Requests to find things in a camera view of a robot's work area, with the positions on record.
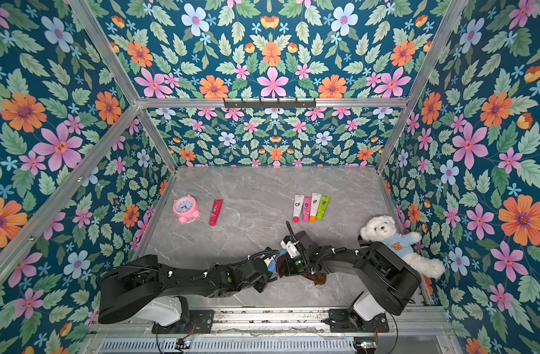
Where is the blue toothpaste tube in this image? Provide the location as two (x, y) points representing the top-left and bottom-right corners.
(268, 253), (283, 273)

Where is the brown cloth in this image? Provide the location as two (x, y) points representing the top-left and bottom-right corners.
(300, 271), (327, 286)

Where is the magenta toothpaste tube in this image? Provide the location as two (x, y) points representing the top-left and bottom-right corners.
(209, 199), (224, 227)

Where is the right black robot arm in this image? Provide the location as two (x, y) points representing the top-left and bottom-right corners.
(276, 231), (422, 332)

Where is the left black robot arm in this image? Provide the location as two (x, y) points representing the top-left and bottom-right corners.
(98, 250), (278, 325)

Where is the pink toothpaste tube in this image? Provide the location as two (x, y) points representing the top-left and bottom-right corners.
(302, 196), (312, 223)

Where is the green toothpaste tube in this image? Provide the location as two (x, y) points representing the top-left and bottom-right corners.
(316, 195), (330, 221)

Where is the white toothpaste tube red cap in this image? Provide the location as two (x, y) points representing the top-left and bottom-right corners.
(292, 195), (305, 224)

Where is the white toothpaste tube orange cap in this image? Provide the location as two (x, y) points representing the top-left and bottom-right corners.
(310, 193), (322, 222)

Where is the white teddy bear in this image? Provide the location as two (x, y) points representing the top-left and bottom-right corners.
(360, 215), (445, 280)

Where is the pink alarm clock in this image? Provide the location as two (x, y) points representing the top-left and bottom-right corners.
(173, 195), (201, 224)

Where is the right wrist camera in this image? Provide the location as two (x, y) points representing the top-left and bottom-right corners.
(280, 241), (300, 258)

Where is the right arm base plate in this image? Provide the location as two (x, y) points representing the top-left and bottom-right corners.
(322, 308), (389, 333)

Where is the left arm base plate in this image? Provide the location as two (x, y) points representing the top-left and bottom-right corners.
(152, 310), (215, 335)

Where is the metal hook rail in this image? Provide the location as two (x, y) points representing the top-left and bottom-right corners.
(223, 98), (317, 109)

